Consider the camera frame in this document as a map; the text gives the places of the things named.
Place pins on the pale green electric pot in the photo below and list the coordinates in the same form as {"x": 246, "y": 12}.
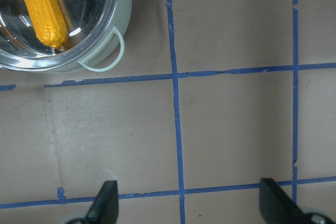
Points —
{"x": 96, "y": 37}

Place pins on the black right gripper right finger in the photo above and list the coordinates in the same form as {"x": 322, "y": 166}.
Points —
{"x": 276, "y": 207}

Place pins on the yellow corn cob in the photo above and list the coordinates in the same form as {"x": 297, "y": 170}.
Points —
{"x": 48, "y": 22}

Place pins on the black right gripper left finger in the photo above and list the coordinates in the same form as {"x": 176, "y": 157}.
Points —
{"x": 105, "y": 208}

